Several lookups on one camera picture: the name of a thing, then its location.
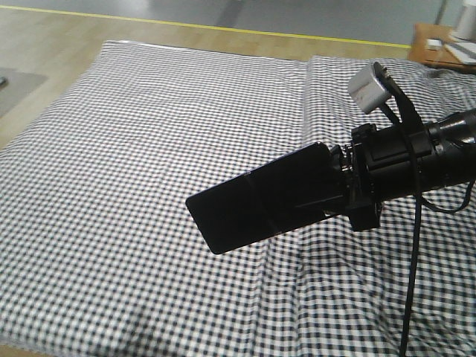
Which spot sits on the black foldable smartphone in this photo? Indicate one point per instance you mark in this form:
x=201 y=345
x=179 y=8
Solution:
x=260 y=204

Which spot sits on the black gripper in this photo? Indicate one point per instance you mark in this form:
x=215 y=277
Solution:
x=381 y=171

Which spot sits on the wooden nightstand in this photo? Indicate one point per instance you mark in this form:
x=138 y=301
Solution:
x=435 y=58

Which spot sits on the white charger adapter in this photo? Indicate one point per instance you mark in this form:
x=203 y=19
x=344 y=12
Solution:
x=433 y=44

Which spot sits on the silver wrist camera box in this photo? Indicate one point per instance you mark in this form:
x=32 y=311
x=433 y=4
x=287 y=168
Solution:
x=367 y=88

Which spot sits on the black white checkered bed sheet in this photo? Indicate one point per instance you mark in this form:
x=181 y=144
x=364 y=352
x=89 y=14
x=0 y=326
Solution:
x=100 y=257

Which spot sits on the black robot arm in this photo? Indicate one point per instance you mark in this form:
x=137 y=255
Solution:
x=454 y=138

